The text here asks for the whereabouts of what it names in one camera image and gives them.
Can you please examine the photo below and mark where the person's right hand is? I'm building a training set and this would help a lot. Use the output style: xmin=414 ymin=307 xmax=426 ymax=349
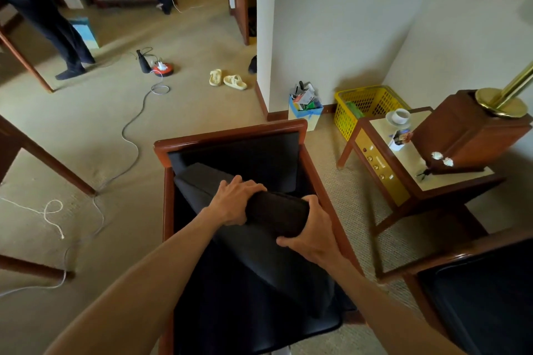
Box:
xmin=276 ymin=194 xmax=340 ymax=266

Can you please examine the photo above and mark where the person's left hand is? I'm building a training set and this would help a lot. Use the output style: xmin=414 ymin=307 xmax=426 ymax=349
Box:
xmin=207 ymin=175 xmax=267 ymax=227

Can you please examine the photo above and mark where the black seat cushion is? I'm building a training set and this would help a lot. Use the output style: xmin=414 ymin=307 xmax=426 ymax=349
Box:
xmin=173 ymin=163 xmax=359 ymax=320

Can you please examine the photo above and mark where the person's right forearm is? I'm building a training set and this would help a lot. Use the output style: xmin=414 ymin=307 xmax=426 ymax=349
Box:
xmin=327 ymin=253 xmax=465 ymax=355

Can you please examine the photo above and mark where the person's left forearm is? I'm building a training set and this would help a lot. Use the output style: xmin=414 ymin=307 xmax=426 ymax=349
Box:
xmin=44 ymin=207 xmax=219 ymax=355

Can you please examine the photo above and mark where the wooden armchair with black upholstery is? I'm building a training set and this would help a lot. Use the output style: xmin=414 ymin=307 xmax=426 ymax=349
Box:
xmin=154 ymin=119 xmax=368 ymax=355
xmin=378 ymin=227 xmax=533 ymax=355

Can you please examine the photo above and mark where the blue and white box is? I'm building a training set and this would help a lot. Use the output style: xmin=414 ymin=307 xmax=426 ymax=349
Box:
xmin=288 ymin=95 xmax=324 ymax=132

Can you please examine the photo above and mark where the clutter of small items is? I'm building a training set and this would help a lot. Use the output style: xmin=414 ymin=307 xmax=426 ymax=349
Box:
xmin=291 ymin=81 xmax=321 ymax=112

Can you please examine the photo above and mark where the green packet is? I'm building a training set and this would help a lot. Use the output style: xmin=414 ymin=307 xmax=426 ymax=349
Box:
xmin=345 ymin=101 xmax=365 ymax=121

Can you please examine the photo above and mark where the wooden side table yellow panel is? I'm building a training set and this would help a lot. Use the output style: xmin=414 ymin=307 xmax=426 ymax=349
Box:
xmin=336 ymin=106 xmax=507 ymax=235

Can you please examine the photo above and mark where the red round power strip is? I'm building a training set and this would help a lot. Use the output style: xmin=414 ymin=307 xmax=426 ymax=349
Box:
xmin=150 ymin=60 xmax=175 ymax=78

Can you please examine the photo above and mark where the small printed packet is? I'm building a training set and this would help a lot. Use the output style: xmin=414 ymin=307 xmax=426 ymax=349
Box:
xmin=388 ymin=129 xmax=414 ymax=152

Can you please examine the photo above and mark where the yellow plastic basket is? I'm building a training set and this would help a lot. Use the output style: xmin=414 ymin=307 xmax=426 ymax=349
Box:
xmin=333 ymin=85 xmax=411 ymax=141

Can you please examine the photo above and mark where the white saucer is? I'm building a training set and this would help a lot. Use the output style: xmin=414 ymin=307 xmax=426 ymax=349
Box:
xmin=385 ymin=111 xmax=413 ymax=129

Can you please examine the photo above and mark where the white crumpled wrapper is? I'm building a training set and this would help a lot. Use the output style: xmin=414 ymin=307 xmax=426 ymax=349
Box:
xmin=431 ymin=151 xmax=455 ymax=168

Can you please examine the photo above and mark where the wooden lamp base box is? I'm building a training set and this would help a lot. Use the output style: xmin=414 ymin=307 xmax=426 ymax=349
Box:
xmin=411 ymin=90 xmax=533 ymax=173

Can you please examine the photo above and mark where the blue flat board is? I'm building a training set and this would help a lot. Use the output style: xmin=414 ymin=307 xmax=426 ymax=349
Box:
xmin=68 ymin=16 xmax=100 ymax=50

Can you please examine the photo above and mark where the brass lamp stand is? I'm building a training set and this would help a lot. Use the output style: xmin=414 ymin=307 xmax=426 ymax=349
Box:
xmin=475 ymin=61 xmax=533 ymax=119

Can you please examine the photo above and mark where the wooden furniture leg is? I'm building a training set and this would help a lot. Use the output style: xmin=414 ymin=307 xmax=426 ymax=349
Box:
xmin=0 ymin=29 xmax=56 ymax=94

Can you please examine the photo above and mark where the grey power cable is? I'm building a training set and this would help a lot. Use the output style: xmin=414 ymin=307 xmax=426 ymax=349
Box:
xmin=0 ymin=71 xmax=171 ymax=298

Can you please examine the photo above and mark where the white cord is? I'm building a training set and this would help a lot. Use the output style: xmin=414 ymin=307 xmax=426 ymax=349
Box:
xmin=0 ymin=197 xmax=66 ymax=240

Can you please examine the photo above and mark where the wooden table frame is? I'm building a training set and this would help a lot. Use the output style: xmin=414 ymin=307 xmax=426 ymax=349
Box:
xmin=0 ymin=115 xmax=98 ymax=281

